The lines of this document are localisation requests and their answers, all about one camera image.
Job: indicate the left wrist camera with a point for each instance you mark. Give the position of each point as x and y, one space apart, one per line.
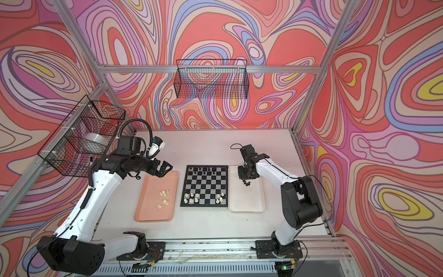
130 146

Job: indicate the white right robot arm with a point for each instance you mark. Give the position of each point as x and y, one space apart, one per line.
300 202

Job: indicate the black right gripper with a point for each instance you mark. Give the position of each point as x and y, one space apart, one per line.
242 176

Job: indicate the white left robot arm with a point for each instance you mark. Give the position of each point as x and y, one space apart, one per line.
70 249

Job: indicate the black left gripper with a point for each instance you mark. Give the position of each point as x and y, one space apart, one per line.
163 170

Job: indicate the black wire basket wall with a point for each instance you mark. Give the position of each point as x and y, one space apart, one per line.
212 79
84 135

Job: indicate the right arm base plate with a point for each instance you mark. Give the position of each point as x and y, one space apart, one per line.
271 249

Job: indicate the pink plastic tray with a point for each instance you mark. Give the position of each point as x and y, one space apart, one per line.
157 198

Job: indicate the white plastic tray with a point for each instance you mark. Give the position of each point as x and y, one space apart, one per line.
244 198

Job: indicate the black white chess board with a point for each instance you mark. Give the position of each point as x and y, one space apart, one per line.
205 186

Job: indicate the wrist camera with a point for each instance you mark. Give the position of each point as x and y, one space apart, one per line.
130 146
248 152

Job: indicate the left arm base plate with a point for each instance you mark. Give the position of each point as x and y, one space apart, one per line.
151 252

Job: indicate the black wire basket left wall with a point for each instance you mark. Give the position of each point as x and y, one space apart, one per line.
84 135

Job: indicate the black wire basket back wall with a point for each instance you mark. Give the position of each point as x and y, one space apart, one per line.
212 79

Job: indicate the white roll in basket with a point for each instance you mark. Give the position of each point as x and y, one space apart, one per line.
93 143

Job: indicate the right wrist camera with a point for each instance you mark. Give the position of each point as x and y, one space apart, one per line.
248 152

